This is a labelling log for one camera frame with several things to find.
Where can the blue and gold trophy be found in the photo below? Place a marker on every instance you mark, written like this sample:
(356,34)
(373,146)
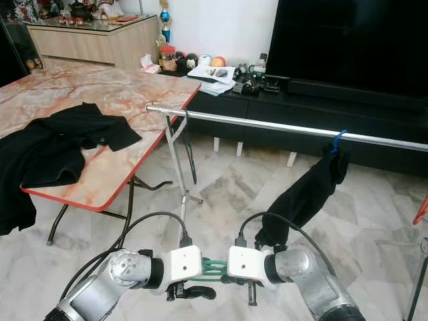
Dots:
(164,30)

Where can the black Fonemat logo shirt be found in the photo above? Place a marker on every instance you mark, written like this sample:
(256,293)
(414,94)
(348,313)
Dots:
(304,194)

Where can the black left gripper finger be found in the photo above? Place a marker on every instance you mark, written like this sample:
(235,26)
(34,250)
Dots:
(199,292)

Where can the blue plastic hanger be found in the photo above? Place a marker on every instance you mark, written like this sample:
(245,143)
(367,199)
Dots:
(338,139)

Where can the dark glass display cabinet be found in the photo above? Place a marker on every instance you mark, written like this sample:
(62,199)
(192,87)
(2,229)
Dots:
(10,47)

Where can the silver clothes rack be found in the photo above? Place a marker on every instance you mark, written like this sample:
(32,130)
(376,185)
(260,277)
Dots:
(274,126)

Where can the red plastic hanger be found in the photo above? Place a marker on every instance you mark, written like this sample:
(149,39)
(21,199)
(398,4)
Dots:
(421,212)

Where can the black polo shirt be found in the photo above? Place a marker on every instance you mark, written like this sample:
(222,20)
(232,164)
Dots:
(53,154)

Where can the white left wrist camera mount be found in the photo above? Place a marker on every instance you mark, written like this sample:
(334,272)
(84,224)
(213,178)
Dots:
(180,262)

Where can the pink tissue pack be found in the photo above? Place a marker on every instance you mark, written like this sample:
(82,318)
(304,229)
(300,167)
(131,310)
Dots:
(150,65)

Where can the black soundbar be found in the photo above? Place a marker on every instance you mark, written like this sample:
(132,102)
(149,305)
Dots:
(341,88)

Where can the black TV cabinet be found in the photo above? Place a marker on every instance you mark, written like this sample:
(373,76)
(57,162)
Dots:
(274,144)

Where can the green plastic hanger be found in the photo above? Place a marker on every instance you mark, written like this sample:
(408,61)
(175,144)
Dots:
(214,267)

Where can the clear bottle with green label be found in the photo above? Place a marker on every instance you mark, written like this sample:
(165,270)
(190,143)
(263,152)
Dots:
(259,64)

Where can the white figurine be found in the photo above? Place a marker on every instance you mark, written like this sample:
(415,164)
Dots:
(110,9)

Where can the black desk device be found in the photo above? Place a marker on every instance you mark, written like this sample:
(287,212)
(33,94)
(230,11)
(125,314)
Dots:
(276,83)

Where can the orange ball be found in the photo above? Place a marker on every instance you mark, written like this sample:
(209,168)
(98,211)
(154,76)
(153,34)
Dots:
(219,61)

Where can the black television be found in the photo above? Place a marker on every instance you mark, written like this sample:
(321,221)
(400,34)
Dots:
(348,40)

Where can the wooden sideboard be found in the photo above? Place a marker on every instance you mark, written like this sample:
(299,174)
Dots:
(93,43)

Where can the red and black plush toy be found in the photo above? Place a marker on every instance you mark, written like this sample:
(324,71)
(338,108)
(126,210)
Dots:
(192,61)
(181,61)

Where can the stack of white papers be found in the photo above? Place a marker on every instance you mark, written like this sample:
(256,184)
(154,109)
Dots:
(210,81)

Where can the red book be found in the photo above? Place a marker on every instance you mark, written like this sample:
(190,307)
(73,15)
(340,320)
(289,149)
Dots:
(126,19)

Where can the grey computer mouse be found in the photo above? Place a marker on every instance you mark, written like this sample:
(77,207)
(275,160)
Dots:
(221,71)

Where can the red-lidded jar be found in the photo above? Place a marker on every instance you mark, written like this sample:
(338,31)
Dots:
(167,60)

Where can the marble-top folding table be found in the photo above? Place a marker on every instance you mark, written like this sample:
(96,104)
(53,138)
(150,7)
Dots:
(107,87)

